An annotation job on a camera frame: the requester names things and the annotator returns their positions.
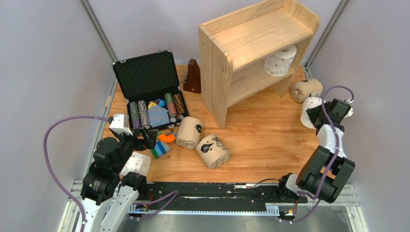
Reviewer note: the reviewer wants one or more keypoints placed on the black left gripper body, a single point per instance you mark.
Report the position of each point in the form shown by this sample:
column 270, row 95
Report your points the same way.
column 138, row 143

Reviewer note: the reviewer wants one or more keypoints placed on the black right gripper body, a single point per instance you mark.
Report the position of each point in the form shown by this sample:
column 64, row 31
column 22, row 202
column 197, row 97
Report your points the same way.
column 315, row 112

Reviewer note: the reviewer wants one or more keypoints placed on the white floral paper roll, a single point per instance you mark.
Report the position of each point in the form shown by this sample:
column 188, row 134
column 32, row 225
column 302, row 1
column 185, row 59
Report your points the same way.
column 278, row 63
column 138, row 163
column 312, row 102

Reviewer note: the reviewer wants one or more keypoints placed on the brown paper roll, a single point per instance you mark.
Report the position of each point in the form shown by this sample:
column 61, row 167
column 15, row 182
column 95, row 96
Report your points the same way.
column 189, row 133
column 302, row 90
column 213, row 151

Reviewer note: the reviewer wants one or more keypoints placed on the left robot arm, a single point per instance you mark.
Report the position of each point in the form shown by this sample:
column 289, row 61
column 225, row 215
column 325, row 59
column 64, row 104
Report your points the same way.
column 105, row 197

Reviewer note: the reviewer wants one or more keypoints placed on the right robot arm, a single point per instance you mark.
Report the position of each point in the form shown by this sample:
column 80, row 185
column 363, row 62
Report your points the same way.
column 328, row 169

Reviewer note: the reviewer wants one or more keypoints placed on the light wooden two-tier shelf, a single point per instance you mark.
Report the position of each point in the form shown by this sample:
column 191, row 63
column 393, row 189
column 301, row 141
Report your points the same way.
column 233, row 48

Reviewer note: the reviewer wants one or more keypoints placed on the green blue block stack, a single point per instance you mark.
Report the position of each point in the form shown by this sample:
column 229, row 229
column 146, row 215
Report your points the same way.
column 160, row 149

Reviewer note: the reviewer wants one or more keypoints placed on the orange tape measure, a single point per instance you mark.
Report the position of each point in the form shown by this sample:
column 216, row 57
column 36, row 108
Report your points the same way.
column 167, row 137

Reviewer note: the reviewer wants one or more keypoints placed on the black poker chip case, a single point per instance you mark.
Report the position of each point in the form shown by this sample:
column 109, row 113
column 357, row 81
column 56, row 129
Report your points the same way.
column 148, row 78

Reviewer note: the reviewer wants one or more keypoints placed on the dark brown wooden metronome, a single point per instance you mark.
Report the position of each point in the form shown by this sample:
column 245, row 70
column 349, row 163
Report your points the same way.
column 192, row 78

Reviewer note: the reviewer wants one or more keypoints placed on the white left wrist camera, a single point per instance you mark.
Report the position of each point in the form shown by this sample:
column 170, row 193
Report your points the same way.
column 120, row 125

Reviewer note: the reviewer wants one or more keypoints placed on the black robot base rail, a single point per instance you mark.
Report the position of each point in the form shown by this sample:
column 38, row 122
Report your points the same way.
column 267, row 197

